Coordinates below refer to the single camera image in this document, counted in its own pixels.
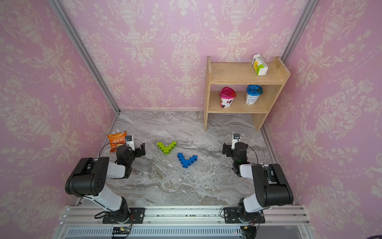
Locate green 2x4 lego brick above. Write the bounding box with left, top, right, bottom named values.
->
left=157, top=141, right=177, bottom=155

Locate blue lego brick assembly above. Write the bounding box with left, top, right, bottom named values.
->
left=177, top=153, right=198, bottom=168

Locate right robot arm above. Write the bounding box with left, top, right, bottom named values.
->
left=222, top=142, right=294, bottom=222

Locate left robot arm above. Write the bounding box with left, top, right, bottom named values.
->
left=65, top=143, right=146, bottom=225

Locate orange snack bag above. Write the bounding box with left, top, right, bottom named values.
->
left=107, top=131, right=127, bottom=153

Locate pink lid yogurt cup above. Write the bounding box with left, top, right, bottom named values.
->
left=219, top=87, right=236, bottom=108

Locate blue lid yogurt cup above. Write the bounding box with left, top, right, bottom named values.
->
left=246, top=85, right=263, bottom=105

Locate white green carton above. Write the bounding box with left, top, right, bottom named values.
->
left=252, top=54, right=268, bottom=76

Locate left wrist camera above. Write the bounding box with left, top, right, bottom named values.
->
left=125, top=135, right=135, bottom=151

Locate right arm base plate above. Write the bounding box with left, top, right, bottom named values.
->
left=220, top=207, right=265, bottom=224

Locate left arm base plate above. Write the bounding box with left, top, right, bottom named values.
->
left=102, top=207, right=145, bottom=224

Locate aluminium front rail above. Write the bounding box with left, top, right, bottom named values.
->
left=54, top=206, right=314, bottom=239

